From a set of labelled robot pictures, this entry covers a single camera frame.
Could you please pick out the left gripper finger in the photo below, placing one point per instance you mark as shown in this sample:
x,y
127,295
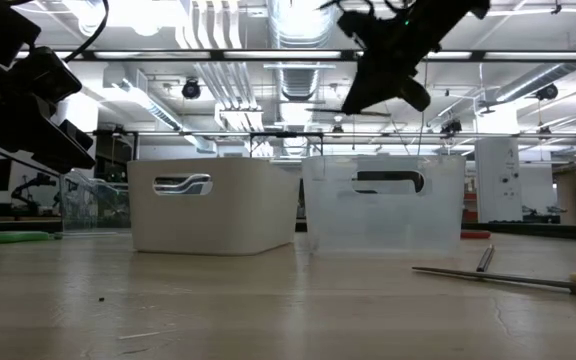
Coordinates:
x,y
77,134
48,155

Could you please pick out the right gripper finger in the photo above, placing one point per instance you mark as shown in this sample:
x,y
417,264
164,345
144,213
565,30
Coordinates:
x,y
373,85

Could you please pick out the frosted translucent plastic bin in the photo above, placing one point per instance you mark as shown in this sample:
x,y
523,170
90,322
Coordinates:
x,y
383,225

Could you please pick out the white plastic bin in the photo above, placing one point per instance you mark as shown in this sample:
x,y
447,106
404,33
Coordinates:
x,y
218,225

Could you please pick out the thin dark paintbrush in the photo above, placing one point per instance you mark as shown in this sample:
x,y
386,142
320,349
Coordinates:
x,y
485,257

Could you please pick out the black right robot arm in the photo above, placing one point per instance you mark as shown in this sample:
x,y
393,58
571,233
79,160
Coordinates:
x,y
448,20

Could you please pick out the clear plastic bin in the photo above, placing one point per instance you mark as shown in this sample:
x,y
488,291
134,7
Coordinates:
x,y
93,205

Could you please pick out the black ceiling spotlight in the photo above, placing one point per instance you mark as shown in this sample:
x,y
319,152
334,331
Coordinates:
x,y
547,91
191,89

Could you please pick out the white pillar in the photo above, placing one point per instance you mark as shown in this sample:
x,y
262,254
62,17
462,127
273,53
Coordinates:
x,y
498,175

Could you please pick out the red storage shelf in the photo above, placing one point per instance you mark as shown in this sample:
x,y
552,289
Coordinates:
x,y
472,210

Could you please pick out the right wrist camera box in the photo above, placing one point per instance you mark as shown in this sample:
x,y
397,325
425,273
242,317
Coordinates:
x,y
355,25

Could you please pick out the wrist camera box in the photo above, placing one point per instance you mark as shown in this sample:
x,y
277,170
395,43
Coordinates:
x,y
355,25
48,75

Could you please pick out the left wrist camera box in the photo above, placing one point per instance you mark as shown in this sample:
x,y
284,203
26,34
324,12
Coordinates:
x,y
48,75

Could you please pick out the silver ventilation duct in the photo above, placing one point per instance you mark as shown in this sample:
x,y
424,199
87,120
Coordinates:
x,y
300,82

